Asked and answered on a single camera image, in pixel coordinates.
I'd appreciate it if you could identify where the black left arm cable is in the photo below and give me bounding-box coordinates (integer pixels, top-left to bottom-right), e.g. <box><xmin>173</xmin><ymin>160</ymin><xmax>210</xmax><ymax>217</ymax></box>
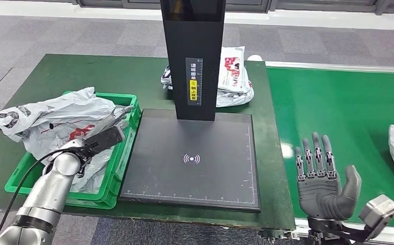
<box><xmin>0</xmin><ymin>147</ymin><xmax>82</xmax><ymax>245</ymax></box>

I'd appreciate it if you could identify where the green conveyor belt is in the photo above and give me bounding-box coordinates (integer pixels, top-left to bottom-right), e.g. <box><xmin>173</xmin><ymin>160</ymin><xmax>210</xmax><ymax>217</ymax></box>
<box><xmin>266</xmin><ymin>67</ymin><xmax>394</xmax><ymax>229</ymax></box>

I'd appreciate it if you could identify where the black inbound scanning machine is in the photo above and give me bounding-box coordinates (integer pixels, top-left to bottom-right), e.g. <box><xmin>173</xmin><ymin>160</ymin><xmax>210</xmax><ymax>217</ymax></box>
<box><xmin>119</xmin><ymin>0</ymin><xmax>262</xmax><ymax>214</ymax></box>

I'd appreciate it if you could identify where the metal clamp bracket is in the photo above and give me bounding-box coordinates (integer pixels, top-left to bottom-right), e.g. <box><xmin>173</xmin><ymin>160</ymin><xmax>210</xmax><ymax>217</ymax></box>
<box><xmin>258</xmin><ymin>230</ymin><xmax>300</xmax><ymax>242</ymax></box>

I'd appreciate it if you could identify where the plain grey plastic parcel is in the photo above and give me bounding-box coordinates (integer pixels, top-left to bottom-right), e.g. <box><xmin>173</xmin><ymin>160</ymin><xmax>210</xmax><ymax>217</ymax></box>
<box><xmin>68</xmin><ymin>118</ymin><xmax>130</xmax><ymax>194</ymax></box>

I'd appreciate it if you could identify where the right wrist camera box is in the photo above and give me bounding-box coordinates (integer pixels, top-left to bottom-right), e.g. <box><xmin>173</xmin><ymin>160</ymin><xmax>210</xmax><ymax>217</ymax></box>
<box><xmin>358</xmin><ymin>194</ymin><xmax>394</xmax><ymax>241</ymax></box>

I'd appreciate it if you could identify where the green plastic crate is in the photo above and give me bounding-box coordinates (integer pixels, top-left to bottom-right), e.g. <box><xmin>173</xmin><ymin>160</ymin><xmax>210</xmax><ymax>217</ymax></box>
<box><xmin>4</xmin><ymin>90</ymin><xmax>143</xmax><ymax>210</ymax></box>

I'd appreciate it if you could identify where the white parcel with dark print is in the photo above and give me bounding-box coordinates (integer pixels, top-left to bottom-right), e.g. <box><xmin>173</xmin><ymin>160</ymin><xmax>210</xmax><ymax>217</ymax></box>
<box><xmin>160</xmin><ymin>65</ymin><xmax>174</xmax><ymax>90</ymax></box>

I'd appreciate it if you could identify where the pale conveyor frame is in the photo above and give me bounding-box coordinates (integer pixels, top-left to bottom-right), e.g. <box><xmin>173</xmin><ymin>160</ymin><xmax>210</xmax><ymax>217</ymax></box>
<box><xmin>258</xmin><ymin>60</ymin><xmax>394</xmax><ymax>245</ymax></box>

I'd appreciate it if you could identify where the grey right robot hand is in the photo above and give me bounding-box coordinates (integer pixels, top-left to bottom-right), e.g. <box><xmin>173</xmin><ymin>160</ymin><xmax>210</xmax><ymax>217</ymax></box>
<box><xmin>295</xmin><ymin>132</ymin><xmax>362</xmax><ymax>221</ymax></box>

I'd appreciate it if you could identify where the grey parcel with black print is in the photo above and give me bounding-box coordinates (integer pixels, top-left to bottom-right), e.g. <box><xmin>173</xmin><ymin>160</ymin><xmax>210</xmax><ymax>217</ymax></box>
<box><xmin>0</xmin><ymin>87</ymin><xmax>130</xmax><ymax>161</ymax></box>

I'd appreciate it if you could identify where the white parcel with red print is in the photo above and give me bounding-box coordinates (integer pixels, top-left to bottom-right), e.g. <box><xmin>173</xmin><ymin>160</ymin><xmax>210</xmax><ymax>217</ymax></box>
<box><xmin>217</xmin><ymin>46</ymin><xmax>253</xmax><ymax>93</ymax></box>

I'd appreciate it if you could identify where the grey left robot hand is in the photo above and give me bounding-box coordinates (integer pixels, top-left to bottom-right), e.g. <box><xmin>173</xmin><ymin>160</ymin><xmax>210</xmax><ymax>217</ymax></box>
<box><xmin>100</xmin><ymin>105</ymin><xmax>136</xmax><ymax>135</ymax></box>

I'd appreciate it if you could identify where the crumpled grey parcel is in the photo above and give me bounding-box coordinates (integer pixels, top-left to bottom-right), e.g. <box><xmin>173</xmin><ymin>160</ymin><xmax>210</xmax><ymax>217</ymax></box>
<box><xmin>216</xmin><ymin>88</ymin><xmax>255</xmax><ymax>108</ymax></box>

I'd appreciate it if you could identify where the black yellow label sticker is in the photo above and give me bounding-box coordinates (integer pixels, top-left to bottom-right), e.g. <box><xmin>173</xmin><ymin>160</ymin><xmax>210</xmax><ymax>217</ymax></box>
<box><xmin>185</xmin><ymin>57</ymin><xmax>203</xmax><ymax>107</ymax></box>

